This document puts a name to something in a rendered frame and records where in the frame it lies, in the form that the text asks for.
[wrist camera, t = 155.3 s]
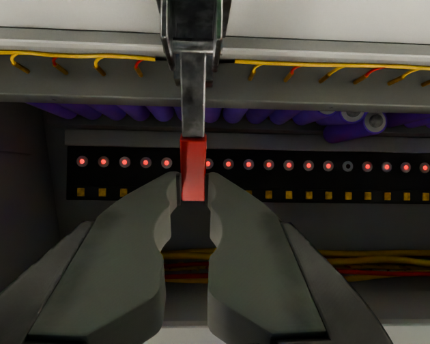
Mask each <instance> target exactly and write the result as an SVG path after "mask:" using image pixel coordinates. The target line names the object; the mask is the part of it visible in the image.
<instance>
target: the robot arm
mask: <svg viewBox="0 0 430 344"><path fill-rule="evenodd" d="M181 197H182V174H181V173H179V172H177V171H170V172H167V173H165V174H164V175H161V176H160V177H157V178H156V179H154V180H152V181H151V182H149V183H147V184H145V185H143V186H142V187H140V188H137V189H136V190H134V191H132V192H130V193H129V194H127V195H126V196H124V197H122V198H121V199H119V200H118V201H116V202H115V203H114V204H113V205H111V206H110V207H108V208H107V209H106V210H105V211H103V213H101V214H100V215H99V216H98V217H97V218H96V219H95V220H93V221H89V220H84V221H83V222H82V223H81V224H79V225H78V226H77V227H76V228H75V229H73V230H72V231H71V232H69V234H68V235H67V236H65V237H64V238H63V239H62V240H60V241H59V242H58V243H57V244H56V245H54V247H52V248H51V249H50V250H49V251H48V252H46V253H45V254H44V255H43V256H41V257H40V258H39V259H38V260H37V261H36V262H35V263H34V264H32V265H31V266H30V267H29V268H27V269H26V270H25V271H24V272H23V273H22V274H21V275H20V276H18V277H17V278H16V279H15V280H13V281H12V282H11V283H10V284H9V285H8V286H7V287H6V288H5V289H4V290H3V291H2V292H1V293H0V344H143V343H144V342H146V341H147V340H149V339H150V338H152V337H153V336H155V335H156V334H157V333H158V332H159V331H160V329H161V327H162V323H163V317H164V307H165V301H166V287H165V277H164V259H163V256H162V254H161V253H160V252H161V250H162V248H163V246H164V245H165V244H166V243H167V242H168V241H169V240H170V238H171V217H170V215H171V213H172V212H173V210H174V209H175V208H176V207H177V205H180V204H181ZM205 206H208V208H209V209H210V211H211V217H210V239H211V241H213V243H214V244H215V246H216V250H215V251H214V252H213V253H212V254H211V256H210V258H209V268H208V286H207V325H208V328H209V329H210V332H211V333H212V334H213V335H214V336H216V337H218V338H219V339H220V340H221V341H223V342H225V343H226V344H393V342H392V340H391V339H390V337H389V336H388V333H387V332H386V331H385V329H384V327H383V325H382V324H381V323H380V321H379V319H378V318H377V317H376V316H375V314H374V312H373V311H372V310H371V308H370V307H369V306H368V304H367V303H366V302H365V301H364V300H363V298H362V297H361V296H360V294H359V293H358V292H357V291H356V290H355V289H354V288H353V287H352V285H351V284H350V283H349V282H348V281H347V280H346V279H345V278H344V277H343V276H342V275H341V274H340V273H339V271H338V270H337V269H336V268H335V267H334V266H333V265H332V264H331V263H330V262H329V261H328V260H327V259H326V258H325V257H324V256H323V255H322V254H321V253H320V252H319V251H318V250H317V249H316V248H315V247H314V246H313V245H312V244H311V243H310V242H309V241H308V240H307V239H306V238H305V237H304V236H303V235H302V234H301V233H300V232H299V231H298V230H297V229H296V227H295V226H294V225H293V224H292V223H284V222H283V221H282V220H281V219H280V218H279V217H278V216H277V215H276V214H275V213H274V212H273V211H272V210H271V209H270V208H269V207H268V206H266V205H265V204H264V203H262V202H261V201H260V200H258V199H257V198H256V197H254V196H252V195H251V194H250V193H248V192H246V191H245V190H243V189H242V188H240V187H239V186H237V185H235V184H234V183H233V182H231V181H229V180H228V179H226V178H225V177H223V176H221V175H220V174H218V173H215V172H210V173H206V174H205Z"/></svg>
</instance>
